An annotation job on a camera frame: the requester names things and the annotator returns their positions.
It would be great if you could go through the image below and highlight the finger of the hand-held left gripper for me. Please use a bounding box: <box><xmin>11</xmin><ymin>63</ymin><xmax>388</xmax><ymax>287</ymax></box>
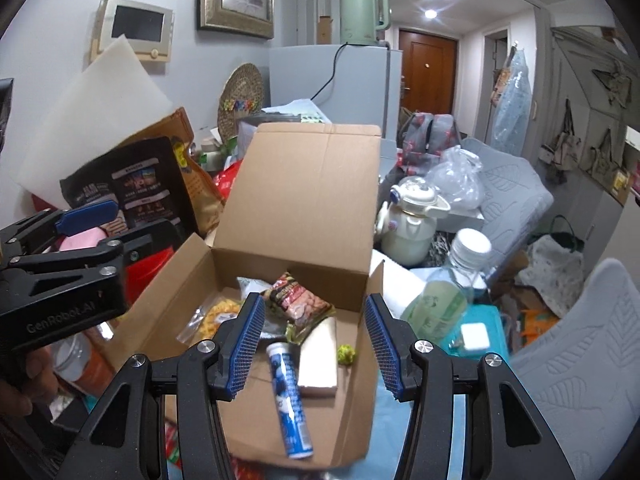
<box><xmin>0</xmin><ymin>200</ymin><xmax>118</xmax><ymax>261</ymax></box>
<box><xmin>7</xmin><ymin>232</ymin><xmax>153</xmax><ymax>306</ymax></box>

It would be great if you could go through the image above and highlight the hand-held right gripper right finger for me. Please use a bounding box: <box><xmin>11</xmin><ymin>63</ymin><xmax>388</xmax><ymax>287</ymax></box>
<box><xmin>363</xmin><ymin>294</ymin><xmax>578</xmax><ymax>480</ymax></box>

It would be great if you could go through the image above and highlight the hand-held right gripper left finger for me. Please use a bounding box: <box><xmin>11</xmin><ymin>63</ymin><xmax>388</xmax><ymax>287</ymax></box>
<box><xmin>57</xmin><ymin>292</ymin><xmax>266</xmax><ymax>480</ymax></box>

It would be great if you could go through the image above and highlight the clear bag of yellow snacks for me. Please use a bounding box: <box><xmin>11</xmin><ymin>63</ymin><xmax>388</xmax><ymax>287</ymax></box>
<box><xmin>176</xmin><ymin>297</ymin><xmax>246</xmax><ymax>346</ymax></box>

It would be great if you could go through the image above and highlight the blue tablet tube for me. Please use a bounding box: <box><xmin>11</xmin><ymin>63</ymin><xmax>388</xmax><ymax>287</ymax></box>
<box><xmin>265</xmin><ymin>341</ymin><xmax>315</xmax><ymax>459</ymax></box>

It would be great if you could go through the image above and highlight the person's left hand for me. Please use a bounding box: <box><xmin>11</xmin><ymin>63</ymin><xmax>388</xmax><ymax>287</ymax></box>
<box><xmin>0</xmin><ymin>345</ymin><xmax>58</xmax><ymax>416</ymax></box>

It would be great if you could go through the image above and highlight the pink container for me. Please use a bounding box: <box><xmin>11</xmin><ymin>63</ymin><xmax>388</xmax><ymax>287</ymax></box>
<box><xmin>59</xmin><ymin>226</ymin><xmax>108</xmax><ymax>252</ymax></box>

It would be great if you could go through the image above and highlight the clear plastic container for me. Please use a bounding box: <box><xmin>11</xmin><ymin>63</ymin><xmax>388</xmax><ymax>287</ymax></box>
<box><xmin>52</xmin><ymin>332</ymin><xmax>117</xmax><ymax>397</ymax></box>

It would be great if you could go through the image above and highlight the silver foil packet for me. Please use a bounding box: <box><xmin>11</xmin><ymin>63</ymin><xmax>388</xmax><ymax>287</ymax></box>
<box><xmin>236</xmin><ymin>276</ymin><xmax>286</xmax><ymax>343</ymax></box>

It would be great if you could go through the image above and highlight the white flat box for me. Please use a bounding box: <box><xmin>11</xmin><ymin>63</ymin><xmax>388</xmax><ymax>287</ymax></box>
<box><xmin>298</xmin><ymin>317</ymin><xmax>338</xmax><ymax>395</ymax></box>

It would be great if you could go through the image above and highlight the dark red nut snack packet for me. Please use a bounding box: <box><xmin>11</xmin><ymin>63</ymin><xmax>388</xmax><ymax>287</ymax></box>
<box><xmin>269</xmin><ymin>271</ymin><xmax>335</xmax><ymax>333</ymax></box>

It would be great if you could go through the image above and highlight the large black snack bag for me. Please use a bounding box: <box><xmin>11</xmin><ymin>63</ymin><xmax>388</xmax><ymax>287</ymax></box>
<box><xmin>60</xmin><ymin>136</ymin><xmax>201</xmax><ymax>241</ymax></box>

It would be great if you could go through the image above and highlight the clear jar with white lid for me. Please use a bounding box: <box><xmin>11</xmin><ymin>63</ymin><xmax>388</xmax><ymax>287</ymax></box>
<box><xmin>400</xmin><ymin>228</ymin><xmax>493</xmax><ymax>341</ymax></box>

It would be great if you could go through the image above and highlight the white foam board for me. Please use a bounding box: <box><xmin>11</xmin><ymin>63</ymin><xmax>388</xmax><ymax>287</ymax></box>
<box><xmin>17</xmin><ymin>35</ymin><xmax>173</xmax><ymax>196</ymax></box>

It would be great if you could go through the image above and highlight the white charger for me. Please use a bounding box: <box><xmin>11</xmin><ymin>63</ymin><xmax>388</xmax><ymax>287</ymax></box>
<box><xmin>460</xmin><ymin>322</ymin><xmax>491</xmax><ymax>352</ymax></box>

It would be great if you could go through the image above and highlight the teal box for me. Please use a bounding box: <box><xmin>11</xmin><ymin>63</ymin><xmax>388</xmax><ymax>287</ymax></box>
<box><xmin>440</xmin><ymin>305</ymin><xmax>511</xmax><ymax>367</ymax></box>

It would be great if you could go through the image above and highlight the brown paper snack bag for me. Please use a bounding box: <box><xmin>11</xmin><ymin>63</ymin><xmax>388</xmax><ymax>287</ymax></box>
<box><xmin>120</xmin><ymin>107</ymin><xmax>226</xmax><ymax>236</ymax></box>

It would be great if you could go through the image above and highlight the white teapot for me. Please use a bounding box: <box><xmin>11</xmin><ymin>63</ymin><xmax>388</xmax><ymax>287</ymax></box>
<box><xmin>375</xmin><ymin>177</ymin><xmax>451</xmax><ymax>268</ymax></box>

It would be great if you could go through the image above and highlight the red snack bag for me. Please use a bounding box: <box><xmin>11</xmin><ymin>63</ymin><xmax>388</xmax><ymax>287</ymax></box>
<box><xmin>212</xmin><ymin>162</ymin><xmax>246</xmax><ymax>206</ymax></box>

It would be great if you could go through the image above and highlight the white printed sheet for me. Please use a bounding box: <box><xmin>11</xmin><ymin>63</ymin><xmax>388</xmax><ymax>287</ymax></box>
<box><xmin>237</xmin><ymin>120</ymin><xmax>261</xmax><ymax>158</ymax></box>

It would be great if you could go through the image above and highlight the white patterned tote bag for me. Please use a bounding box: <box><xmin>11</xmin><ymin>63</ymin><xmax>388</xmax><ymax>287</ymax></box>
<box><xmin>520</xmin><ymin>215</ymin><xmax>587</xmax><ymax>318</ymax></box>

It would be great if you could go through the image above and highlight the crumpled clear plastic bag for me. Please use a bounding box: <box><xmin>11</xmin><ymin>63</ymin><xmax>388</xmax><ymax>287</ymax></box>
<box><xmin>425</xmin><ymin>145</ymin><xmax>483</xmax><ymax>211</ymax></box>

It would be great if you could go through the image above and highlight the round woven mat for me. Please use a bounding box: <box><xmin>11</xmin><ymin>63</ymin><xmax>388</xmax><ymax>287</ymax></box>
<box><xmin>217</xmin><ymin>63</ymin><xmax>264</xmax><ymax>138</ymax></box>

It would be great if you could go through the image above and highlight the grey quilted chair cover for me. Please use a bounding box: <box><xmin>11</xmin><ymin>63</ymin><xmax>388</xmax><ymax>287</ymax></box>
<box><xmin>510</xmin><ymin>257</ymin><xmax>640</xmax><ymax>480</ymax></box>

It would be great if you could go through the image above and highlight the grey quilted sofa cover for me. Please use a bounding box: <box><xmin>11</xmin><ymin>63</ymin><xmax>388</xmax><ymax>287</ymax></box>
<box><xmin>460</xmin><ymin>137</ymin><xmax>553</xmax><ymax>261</ymax></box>

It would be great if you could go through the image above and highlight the grey red backpack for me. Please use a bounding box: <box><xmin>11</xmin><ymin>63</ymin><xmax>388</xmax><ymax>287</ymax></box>
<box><xmin>397</xmin><ymin>112</ymin><xmax>461</xmax><ymax>171</ymax></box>

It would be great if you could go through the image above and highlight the stack of papers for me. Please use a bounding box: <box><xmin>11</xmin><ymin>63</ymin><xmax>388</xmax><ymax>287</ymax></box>
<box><xmin>260</xmin><ymin>99</ymin><xmax>333</xmax><ymax>126</ymax></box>

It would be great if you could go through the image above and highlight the grey fridge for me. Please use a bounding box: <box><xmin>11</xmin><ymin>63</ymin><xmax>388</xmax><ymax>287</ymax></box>
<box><xmin>270</xmin><ymin>44</ymin><xmax>404</xmax><ymax>161</ymax></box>

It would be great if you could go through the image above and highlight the hanging clear plastic bag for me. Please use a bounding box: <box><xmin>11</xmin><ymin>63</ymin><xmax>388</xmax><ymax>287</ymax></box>
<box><xmin>492</xmin><ymin>47</ymin><xmax>532</xmax><ymax>153</ymax></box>

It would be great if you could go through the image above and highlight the brown wooden door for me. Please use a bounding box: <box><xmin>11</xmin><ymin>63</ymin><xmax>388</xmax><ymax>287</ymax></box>
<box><xmin>398</xmin><ymin>29</ymin><xmax>457</xmax><ymax>116</ymax></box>

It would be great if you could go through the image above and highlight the shelf of small trinkets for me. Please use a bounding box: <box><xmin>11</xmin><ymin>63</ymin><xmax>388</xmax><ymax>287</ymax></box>
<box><xmin>611</xmin><ymin>160</ymin><xmax>640</xmax><ymax>203</ymax></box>

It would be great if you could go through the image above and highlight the white cabinet with butterfly decorations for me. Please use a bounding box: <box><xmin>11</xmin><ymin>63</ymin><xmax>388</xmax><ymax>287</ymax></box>
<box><xmin>540</xmin><ymin>25</ymin><xmax>640</xmax><ymax>206</ymax></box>

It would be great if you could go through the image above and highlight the green electric kettle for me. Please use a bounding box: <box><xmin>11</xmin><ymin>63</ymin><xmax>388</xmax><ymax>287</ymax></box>
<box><xmin>341</xmin><ymin>0</ymin><xmax>392</xmax><ymax>47</ymax></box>

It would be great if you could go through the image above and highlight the wall intercom panel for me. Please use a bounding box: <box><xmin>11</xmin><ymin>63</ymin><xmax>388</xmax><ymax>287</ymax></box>
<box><xmin>90</xmin><ymin>0</ymin><xmax>176</xmax><ymax>73</ymax></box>

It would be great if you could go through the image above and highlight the black power cable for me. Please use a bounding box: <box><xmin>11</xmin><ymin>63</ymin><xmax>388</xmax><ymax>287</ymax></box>
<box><xmin>310</xmin><ymin>42</ymin><xmax>348</xmax><ymax>103</ymax></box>

